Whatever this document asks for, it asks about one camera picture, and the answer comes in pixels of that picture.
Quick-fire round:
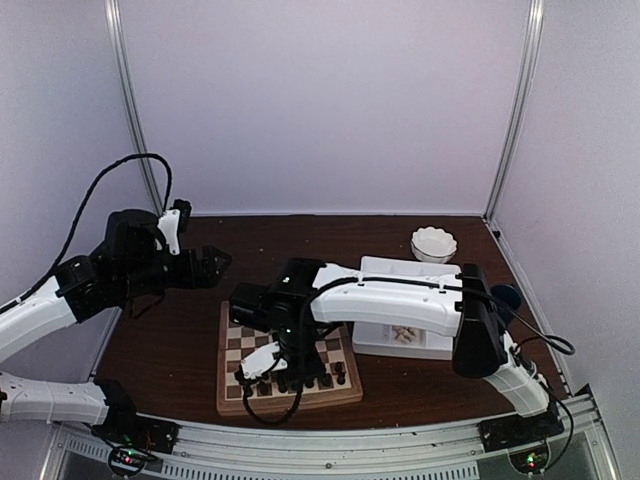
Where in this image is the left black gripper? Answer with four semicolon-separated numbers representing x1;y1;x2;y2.
118;244;231;300

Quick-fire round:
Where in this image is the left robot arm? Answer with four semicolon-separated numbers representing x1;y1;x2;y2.
1;201;232;444

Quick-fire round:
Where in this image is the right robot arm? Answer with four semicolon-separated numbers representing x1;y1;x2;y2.
229;256;559;442

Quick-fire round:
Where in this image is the wooden chess board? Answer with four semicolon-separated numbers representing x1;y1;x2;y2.
216;302;363;417

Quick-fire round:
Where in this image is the pile of white chess pieces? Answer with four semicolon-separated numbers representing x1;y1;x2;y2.
392;326;419;344

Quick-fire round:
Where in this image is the white divided plastic tray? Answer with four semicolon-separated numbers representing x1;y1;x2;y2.
352;256;462;360

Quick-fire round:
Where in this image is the white scalloped ceramic bowl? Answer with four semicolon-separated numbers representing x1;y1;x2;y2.
411;226;458;264

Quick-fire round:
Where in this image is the dark blue cup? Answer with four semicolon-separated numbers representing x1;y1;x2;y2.
490;284;522;327

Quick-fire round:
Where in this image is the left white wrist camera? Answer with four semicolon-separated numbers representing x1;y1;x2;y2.
155;199;192;256

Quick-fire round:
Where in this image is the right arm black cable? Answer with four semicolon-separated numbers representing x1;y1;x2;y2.
304;274;576;357

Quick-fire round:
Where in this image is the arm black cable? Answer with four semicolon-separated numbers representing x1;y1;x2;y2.
304;274;576;357
14;153;174;301

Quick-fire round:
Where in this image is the front aluminium rail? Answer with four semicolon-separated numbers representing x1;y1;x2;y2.
36;393;622;479

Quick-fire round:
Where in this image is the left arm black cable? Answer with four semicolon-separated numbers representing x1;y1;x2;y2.
14;153;174;301

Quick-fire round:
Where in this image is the left aluminium frame post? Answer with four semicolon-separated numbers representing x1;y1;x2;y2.
104;0;163;213

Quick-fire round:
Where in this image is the aluminium frame post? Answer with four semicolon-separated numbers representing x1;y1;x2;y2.
104;0;163;213
483;0;545;225

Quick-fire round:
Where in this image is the right aluminium frame post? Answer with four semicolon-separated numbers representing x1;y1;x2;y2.
483;0;545;225

